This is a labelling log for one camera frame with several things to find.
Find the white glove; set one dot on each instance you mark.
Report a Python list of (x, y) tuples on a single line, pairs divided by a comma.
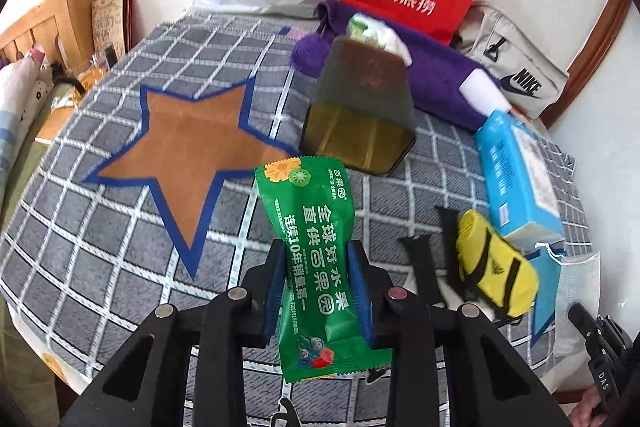
[(395, 44)]

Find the white spotted plush pillow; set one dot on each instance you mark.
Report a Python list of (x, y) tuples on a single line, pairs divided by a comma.
[(20, 87)]

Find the purple towel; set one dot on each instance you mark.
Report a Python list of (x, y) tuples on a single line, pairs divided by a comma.
[(440, 77)]

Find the wooden bed headboard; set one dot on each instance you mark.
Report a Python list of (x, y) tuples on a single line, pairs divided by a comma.
[(55, 17)]

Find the brown wooden door frame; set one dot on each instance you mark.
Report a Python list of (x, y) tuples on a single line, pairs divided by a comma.
[(595, 52)]

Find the wooden nightstand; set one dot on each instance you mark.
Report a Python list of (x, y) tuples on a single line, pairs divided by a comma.
[(60, 117)]

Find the patterned hardcover book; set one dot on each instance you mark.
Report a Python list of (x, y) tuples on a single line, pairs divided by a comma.
[(112, 22)]

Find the grey checked star blanket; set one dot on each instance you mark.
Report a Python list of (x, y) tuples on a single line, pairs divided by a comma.
[(125, 247)]

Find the amber cup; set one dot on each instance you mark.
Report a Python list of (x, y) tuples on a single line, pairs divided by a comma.
[(92, 78)]

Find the green snack packet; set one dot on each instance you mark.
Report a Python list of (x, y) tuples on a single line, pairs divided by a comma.
[(315, 257)]

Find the grey waist bag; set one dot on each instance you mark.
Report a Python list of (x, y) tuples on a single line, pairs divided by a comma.
[(505, 52)]

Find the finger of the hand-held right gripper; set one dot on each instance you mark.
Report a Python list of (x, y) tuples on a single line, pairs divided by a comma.
[(582, 324)]

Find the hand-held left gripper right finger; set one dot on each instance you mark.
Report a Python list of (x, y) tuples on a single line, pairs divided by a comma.
[(362, 292)]

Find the blue tissue pack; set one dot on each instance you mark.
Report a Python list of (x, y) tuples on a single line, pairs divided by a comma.
[(515, 177)]

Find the white sponge block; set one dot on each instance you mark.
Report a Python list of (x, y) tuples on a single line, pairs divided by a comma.
[(482, 92)]

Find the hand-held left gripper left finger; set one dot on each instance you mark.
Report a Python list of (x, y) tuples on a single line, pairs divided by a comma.
[(274, 292)]

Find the yellow black fabric pouch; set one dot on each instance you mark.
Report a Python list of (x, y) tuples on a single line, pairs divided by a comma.
[(492, 267)]

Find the dark green tin box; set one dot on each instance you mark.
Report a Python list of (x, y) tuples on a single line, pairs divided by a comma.
[(365, 82)]

